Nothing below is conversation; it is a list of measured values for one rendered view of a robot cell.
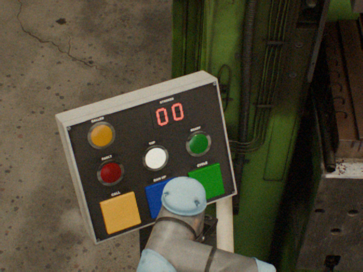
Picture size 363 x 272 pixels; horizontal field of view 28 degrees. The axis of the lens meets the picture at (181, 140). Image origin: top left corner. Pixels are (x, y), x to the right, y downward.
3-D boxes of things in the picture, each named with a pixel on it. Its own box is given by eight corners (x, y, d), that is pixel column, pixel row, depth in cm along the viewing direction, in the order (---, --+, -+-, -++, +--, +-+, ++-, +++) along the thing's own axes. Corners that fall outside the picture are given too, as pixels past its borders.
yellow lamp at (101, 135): (113, 148, 147) (112, 134, 143) (89, 147, 147) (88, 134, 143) (114, 136, 149) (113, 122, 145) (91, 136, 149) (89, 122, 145)
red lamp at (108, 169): (121, 185, 150) (121, 172, 147) (99, 184, 150) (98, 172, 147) (122, 173, 152) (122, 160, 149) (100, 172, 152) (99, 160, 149)
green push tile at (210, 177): (225, 193, 160) (220, 163, 157) (194, 204, 159) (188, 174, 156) (221, 190, 162) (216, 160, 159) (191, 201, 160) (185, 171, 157)
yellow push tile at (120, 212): (141, 223, 155) (134, 192, 152) (108, 235, 153) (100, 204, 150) (139, 220, 156) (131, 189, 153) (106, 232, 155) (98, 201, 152)
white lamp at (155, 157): (166, 170, 153) (166, 157, 149) (143, 169, 153) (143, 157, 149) (166, 158, 155) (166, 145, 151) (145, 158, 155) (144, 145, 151)
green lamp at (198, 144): (208, 156, 156) (209, 143, 152) (187, 155, 156) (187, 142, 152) (208, 144, 158) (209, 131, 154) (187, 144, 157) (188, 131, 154)
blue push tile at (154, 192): (183, 207, 157) (177, 177, 155) (152, 219, 155) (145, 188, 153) (180, 204, 159) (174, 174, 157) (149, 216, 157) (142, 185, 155)
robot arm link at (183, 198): (153, 205, 120) (169, 167, 126) (154, 240, 129) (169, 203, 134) (198, 218, 119) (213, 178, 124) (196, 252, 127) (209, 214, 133)
